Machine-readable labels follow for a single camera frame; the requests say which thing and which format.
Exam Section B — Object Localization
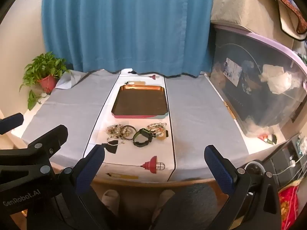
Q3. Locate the black cabinet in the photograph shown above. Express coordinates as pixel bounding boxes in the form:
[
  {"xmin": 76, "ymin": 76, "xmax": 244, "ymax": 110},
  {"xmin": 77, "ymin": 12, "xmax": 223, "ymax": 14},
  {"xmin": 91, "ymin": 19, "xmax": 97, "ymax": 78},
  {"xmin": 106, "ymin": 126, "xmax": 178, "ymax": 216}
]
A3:
[{"xmin": 262, "ymin": 139, "xmax": 307, "ymax": 192}]

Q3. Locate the pastel bead bracelet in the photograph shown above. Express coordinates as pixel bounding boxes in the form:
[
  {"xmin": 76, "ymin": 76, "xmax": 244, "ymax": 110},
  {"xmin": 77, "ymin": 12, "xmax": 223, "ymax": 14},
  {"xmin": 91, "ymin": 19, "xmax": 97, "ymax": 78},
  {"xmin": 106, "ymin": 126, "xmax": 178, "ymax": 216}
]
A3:
[{"xmin": 150, "ymin": 128, "xmax": 166, "ymax": 137}]

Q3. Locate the clear storage box purple lid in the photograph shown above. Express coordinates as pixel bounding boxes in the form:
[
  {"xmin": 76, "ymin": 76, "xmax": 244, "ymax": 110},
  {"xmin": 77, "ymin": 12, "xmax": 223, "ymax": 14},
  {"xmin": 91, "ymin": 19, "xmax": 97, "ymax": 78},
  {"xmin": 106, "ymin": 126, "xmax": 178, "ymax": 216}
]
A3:
[{"xmin": 210, "ymin": 24, "xmax": 307, "ymax": 138}]

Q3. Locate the beige cloth cover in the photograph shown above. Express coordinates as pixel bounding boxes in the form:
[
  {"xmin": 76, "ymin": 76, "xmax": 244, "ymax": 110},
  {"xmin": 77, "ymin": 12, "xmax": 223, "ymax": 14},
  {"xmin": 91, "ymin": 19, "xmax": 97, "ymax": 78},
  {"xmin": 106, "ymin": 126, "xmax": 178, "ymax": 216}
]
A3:
[{"xmin": 211, "ymin": 0, "xmax": 295, "ymax": 51}]

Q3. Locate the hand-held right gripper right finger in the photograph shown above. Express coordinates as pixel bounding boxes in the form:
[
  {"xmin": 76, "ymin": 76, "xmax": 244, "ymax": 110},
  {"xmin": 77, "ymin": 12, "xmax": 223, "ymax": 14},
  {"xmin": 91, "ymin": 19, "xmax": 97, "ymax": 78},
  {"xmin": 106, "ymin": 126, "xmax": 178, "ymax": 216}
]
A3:
[{"xmin": 204, "ymin": 145, "xmax": 281, "ymax": 230}]

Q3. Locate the black and green watch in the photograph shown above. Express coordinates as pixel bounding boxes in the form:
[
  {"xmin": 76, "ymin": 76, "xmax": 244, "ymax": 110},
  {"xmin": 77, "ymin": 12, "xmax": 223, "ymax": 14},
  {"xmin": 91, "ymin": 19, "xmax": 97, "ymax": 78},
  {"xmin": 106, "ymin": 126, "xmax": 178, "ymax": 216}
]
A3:
[{"xmin": 133, "ymin": 128, "xmax": 154, "ymax": 148}]

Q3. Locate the white plastic bag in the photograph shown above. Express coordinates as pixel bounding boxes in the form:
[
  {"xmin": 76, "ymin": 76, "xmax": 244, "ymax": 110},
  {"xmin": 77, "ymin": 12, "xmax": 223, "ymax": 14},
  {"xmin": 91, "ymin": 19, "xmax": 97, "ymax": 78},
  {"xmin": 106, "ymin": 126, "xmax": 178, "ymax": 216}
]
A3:
[{"xmin": 261, "ymin": 63, "xmax": 301, "ymax": 94}]

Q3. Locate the red and green snack packet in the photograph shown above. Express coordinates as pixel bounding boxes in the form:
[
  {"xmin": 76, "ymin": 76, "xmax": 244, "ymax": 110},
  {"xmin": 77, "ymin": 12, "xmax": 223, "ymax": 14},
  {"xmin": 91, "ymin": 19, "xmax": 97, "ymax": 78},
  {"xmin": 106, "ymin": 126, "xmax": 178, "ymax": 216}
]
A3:
[{"xmin": 258, "ymin": 134, "xmax": 278, "ymax": 145}]

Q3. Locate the white lamp print table runner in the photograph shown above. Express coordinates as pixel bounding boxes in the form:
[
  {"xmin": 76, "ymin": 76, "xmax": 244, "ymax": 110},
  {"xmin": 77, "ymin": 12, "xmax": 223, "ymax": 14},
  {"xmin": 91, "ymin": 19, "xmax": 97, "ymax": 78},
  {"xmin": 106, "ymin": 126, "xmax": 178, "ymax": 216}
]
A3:
[{"xmin": 83, "ymin": 68, "xmax": 177, "ymax": 182}]

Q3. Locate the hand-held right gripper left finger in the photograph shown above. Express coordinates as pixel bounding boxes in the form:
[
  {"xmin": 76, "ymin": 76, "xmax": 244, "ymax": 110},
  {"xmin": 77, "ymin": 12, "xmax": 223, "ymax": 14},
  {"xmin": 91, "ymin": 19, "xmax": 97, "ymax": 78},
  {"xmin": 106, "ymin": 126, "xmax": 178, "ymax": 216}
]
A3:
[{"xmin": 26, "ymin": 144, "xmax": 118, "ymax": 230}]

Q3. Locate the white slipper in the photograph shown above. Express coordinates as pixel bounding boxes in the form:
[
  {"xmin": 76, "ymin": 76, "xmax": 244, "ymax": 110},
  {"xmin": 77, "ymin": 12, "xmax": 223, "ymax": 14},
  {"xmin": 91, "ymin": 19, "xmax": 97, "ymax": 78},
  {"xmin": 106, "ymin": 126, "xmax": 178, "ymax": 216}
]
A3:
[
  {"xmin": 102, "ymin": 189, "xmax": 120, "ymax": 212},
  {"xmin": 157, "ymin": 189, "xmax": 176, "ymax": 208}
]

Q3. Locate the beige bag with patterned trim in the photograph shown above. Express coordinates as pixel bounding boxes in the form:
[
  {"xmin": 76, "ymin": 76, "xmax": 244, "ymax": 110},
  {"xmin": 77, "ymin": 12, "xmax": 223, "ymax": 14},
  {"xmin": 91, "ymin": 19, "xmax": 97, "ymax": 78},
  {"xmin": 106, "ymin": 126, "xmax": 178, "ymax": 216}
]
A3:
[{"xmin": 260, "ymin": 0, "xmax": 307, "ymax": 41}]

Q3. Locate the grey tablecloth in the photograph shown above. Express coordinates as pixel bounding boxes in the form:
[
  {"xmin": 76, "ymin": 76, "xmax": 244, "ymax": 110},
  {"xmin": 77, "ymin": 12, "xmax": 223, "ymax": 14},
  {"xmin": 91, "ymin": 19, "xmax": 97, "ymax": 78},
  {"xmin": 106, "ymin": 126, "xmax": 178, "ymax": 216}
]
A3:
[{"xmin": 21, "ymin": 70, "xmax": 250, "ymax": 182}]

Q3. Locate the white rim trash bin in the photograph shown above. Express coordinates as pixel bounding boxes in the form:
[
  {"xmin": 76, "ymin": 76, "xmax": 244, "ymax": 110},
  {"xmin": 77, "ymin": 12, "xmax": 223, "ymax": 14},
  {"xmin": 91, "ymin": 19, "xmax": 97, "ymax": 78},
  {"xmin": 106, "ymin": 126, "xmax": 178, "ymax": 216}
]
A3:
[{"xmin": 245, "ymin": 162, "xmax": 264, "ymax": 175}]

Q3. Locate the metal tray with pink rim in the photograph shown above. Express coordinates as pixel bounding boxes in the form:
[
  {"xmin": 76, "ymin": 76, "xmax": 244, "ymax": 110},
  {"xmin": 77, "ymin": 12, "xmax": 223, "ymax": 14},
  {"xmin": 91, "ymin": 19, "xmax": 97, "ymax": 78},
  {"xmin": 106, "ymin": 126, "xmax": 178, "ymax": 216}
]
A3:
[{"xmin": 111, "ymin": 85, "xmax": 168, "ymax": 119}]

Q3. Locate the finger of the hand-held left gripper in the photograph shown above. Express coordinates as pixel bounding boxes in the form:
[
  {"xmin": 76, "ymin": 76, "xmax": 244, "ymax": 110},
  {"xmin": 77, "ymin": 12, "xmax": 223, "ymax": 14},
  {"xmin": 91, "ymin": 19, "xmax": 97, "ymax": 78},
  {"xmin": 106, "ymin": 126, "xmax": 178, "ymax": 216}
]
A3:
[
  {"xmin": 27, "ymin": 125, "xmax": 69, "ymax": 164},
  {"xmin": 0, "ymin": 113, "xmax": 24, "ymax": 135}
]

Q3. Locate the person's right leg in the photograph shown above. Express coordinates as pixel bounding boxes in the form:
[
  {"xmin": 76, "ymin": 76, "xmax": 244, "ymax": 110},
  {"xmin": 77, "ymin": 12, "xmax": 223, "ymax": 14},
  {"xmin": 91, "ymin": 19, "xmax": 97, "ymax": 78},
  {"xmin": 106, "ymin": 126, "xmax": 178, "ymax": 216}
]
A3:
[{"xmin": 165, "ymin": 182, "xmax": 231, "ymax": 230}]

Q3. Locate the blue curtain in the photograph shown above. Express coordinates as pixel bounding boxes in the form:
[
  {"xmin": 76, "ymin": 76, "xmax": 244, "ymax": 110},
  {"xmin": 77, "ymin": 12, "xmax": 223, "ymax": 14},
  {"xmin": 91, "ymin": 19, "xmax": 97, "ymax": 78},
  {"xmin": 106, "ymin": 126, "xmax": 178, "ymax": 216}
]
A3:
[{"xmin": 42, "ymin": 0, "xmax": 215, "ymax": 77}]

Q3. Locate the yellow bead bracelet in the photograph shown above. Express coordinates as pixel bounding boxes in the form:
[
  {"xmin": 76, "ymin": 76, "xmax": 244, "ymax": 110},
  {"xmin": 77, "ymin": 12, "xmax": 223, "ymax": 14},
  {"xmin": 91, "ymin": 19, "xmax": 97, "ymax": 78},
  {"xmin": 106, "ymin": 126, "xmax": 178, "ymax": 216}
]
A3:
[{"xmin": 107, "ymin": 125, "xmax": 124, "ymax": 136}]

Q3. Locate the silver bead bracelet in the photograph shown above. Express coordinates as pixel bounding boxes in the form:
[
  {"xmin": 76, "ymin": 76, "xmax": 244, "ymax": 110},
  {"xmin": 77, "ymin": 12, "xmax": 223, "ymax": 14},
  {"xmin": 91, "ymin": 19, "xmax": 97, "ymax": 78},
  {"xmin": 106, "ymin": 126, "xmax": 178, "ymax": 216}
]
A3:
[{"xmin": 107, "ymin": 136, "xmax": 125, "ymax": 146}]

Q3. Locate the potted green plant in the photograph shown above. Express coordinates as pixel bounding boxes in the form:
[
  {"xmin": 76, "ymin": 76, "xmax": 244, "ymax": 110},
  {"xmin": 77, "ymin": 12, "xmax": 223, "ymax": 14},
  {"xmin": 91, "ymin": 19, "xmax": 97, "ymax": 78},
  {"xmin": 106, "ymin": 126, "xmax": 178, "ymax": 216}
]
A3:
[{"xmin": 20, "ymin": 51, "xmax": 71, "ymax": 111}]

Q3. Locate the red patterned cloth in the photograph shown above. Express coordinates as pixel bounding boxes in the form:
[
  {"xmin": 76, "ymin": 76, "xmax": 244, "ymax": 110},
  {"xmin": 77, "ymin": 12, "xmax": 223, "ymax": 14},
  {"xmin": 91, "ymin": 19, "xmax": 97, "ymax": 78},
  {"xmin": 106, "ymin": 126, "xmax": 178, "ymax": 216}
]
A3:
[{"xmin": 278, "ymin": 184, "xmax": 300, "ymax": 230}]

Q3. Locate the white charger cable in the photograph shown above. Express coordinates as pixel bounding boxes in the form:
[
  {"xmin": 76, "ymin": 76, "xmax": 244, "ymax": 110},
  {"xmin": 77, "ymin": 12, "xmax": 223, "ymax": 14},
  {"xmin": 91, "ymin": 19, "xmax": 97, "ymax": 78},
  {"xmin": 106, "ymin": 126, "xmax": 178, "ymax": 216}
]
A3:
[{"xmin": 273, "ymin": 152, "xmax": 307, "ymax": 180}]

